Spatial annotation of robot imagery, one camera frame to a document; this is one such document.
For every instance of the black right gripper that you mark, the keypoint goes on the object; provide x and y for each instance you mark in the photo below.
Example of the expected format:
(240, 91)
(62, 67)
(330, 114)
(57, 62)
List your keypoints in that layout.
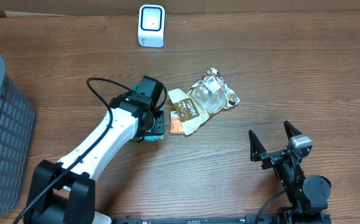
(256, 148)

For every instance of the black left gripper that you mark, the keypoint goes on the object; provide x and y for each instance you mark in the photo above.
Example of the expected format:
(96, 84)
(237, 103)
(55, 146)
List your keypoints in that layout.
(160, 127)

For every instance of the orange tissue packet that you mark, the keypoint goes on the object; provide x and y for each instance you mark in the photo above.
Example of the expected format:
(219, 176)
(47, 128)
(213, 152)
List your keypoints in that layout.
(175, 124)

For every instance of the green lid jar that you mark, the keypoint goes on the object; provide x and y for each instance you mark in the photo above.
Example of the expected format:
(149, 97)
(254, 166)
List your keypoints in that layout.
(135, 87)

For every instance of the clear snack bag brown label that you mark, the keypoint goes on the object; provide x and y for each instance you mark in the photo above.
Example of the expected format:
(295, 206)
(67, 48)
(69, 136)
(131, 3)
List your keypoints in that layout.
(207, 97)

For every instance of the teal tissue packet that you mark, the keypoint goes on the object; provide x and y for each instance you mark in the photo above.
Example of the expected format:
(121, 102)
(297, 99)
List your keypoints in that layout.
(153, 138)

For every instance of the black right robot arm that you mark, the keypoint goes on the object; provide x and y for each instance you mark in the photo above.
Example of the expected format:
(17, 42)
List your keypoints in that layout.
(308, 196)

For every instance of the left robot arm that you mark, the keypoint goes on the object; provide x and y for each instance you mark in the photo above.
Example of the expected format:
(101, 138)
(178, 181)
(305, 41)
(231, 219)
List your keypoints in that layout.
(64, 191)

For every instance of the white barcode scanner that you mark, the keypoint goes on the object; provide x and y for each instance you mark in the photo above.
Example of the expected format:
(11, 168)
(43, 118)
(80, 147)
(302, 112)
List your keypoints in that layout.
(151, 23)

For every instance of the dark grey plastic basket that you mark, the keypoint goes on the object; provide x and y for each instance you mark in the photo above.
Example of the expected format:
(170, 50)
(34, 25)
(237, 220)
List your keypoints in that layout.
(17, 124)

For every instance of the cardboard back panel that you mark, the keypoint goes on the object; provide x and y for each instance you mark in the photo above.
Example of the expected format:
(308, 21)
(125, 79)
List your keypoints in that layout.
(129, 7)

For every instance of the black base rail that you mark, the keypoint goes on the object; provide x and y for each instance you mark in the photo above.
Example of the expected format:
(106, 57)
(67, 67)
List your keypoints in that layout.
(186, 221)

